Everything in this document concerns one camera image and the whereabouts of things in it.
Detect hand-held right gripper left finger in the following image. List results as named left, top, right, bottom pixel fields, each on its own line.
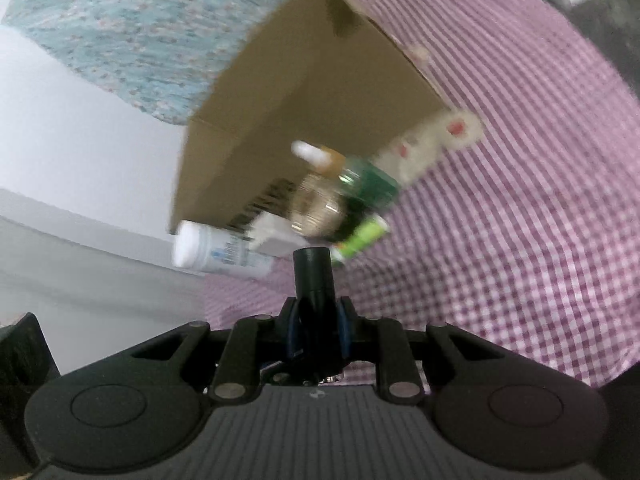
left=129, top=297, right=303, bottom=403

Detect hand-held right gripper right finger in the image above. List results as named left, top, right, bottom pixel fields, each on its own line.
left=332, top=296, right=506, bottom=403

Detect green and white tube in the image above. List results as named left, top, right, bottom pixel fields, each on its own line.
left=330, top=212, right=391, bottom=266

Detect white plastic bottle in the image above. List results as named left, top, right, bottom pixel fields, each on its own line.
left=171, top=220, right=276, bottom=281

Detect brown cardboard box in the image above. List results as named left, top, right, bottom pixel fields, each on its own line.
left=167, top=0, right=458, bottom=241

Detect small white box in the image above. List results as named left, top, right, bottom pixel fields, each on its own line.
left=247, top=210, right=308, bottom=261

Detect round gold object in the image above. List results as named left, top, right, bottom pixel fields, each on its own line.
left=290, top=172, right=351, bottom=238

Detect green glass bottle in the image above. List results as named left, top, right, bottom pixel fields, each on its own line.
left=340, top=156, right=401, bottom=211

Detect amber bottle white cap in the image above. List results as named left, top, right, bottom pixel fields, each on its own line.
left=291, top=140, right=348, bottom=178

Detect white packet red marks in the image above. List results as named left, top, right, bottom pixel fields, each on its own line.
left=375, top=110, right=485, bottom=186

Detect purple checkered tablecloth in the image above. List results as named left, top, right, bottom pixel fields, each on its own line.
left=202, top=0, right=640, bottom=391

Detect blue floral cloth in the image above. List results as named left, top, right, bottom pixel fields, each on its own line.
left=0, top=0, right=376, bottom=126

